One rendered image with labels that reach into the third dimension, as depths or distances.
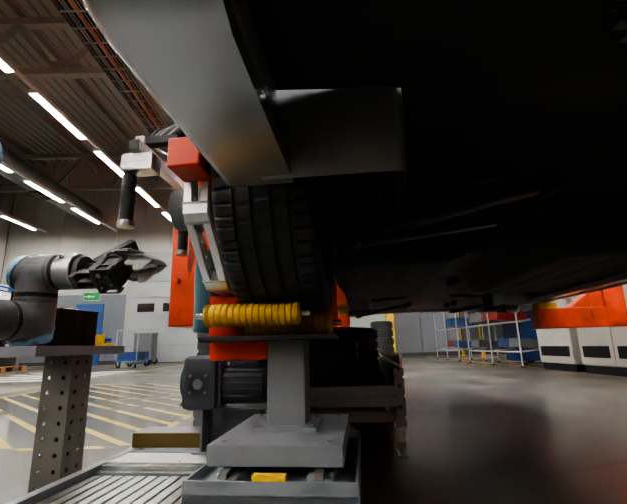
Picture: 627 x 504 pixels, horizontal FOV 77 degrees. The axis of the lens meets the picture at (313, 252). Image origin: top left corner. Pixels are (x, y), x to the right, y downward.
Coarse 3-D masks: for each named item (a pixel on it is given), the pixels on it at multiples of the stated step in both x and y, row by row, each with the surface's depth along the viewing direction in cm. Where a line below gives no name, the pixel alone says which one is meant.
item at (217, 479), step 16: (352, 432) 125; (352, 448) 111; (352, 464) 96; (192, 480) 81; (208, 480) 81; (224, 480) 80; (240, 480) 84; (256, 480) 79; (272, 480) 79; (288, 480) 86; (304, 480) 86; (320, 480) 79; (336, 480) 85; (352, 480) 85; (192, 496) 80; (208, 496) 80; (224, 496) 79; (240, 496) 79; (256, 496) 79; (272, 496) 78; (288, 496) 78; (304, 496) 78; (320, 496) 77; (336, 496) 77; (352, 496) 77
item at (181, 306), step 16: (176, 240) 167; (176, 256) 166; (192, 256) 165; (176, 272) 164; (192, 272) 163; (176, 288) 162; (192, 288) 161; (176, 304) 160; (192, 304) 160; (176, 320) 159; (192, 320) 158
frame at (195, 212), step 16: (192, 192) 94; (208, 192) 93; (192, 208) 92; (208, 208) 93; (192, 224) 94; (208, 224) 94; (192, 240) 96; (208, 240) 96; (208, 256) 102; (208, 272) 102; (224, 272) 101; (208, 288) 104; (224, 288) 103
